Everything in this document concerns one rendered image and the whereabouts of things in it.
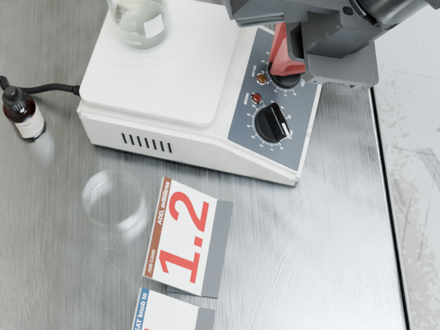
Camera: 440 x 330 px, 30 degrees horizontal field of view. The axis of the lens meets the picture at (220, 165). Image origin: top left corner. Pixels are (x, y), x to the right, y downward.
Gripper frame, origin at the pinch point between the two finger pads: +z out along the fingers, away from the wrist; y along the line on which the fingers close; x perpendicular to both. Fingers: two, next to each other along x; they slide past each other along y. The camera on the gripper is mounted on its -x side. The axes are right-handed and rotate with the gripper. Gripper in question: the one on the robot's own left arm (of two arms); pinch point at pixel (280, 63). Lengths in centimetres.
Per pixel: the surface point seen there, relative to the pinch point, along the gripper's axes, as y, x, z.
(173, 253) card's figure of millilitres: 15.9, -8.4, 6.2
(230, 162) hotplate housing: 8.2, -3.5, 4.0
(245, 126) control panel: 5.6, -3.1, 1.5
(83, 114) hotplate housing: 3.7, -15.6, 7.9
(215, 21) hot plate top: -3.7, -5.6, 1.3
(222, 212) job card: 12.0, -3.2, 6.7
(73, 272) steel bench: 16.6, -15.1, 12.8
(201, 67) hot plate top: 0.7, -7.2, 1.3
